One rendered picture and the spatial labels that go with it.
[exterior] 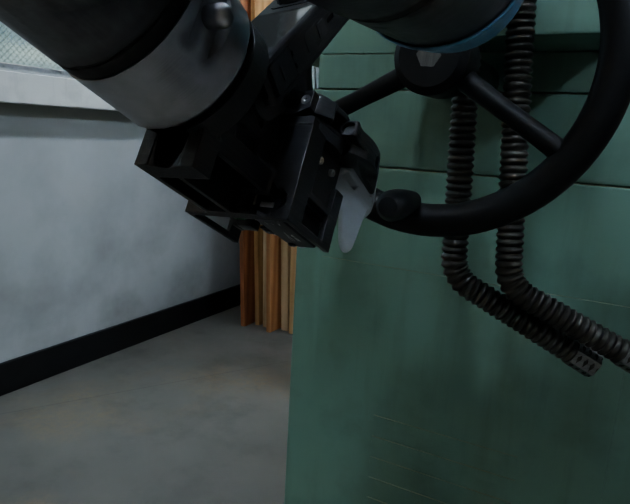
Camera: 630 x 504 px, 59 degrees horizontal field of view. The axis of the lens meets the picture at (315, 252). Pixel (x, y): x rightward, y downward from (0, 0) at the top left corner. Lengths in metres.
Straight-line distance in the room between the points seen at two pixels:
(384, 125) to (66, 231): 1.26
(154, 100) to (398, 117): 0.46
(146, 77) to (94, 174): 1.59
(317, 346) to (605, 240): 0.37
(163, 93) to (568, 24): 0.39
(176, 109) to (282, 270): 1.86
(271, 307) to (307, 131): 1.82
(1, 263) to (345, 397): 1.14
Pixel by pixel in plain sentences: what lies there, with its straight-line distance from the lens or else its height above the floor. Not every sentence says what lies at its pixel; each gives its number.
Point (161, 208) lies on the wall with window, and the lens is 2.02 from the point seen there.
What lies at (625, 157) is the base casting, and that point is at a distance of 0.64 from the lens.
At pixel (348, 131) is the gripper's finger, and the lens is 0.34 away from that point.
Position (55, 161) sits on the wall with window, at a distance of 1.75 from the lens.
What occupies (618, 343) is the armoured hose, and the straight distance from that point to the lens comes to 0.57.
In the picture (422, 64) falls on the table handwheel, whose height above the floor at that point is 0.80.
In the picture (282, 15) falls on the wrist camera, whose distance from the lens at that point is 0.35.
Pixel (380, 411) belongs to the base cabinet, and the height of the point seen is 0.40.
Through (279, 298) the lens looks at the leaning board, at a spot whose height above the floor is 0.12.
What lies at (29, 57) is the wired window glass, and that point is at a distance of 1.80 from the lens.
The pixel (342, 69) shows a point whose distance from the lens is 0.71.
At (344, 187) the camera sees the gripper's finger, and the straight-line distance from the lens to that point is 0.38.
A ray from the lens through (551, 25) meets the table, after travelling 0.56.
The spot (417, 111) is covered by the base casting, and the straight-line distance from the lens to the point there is 0.67.
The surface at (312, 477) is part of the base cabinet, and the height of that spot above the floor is 0.27.
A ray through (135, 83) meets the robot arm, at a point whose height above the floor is 0.76.
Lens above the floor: 0.75
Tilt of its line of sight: 12 degrees down
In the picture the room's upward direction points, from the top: 3 degrees clockwise
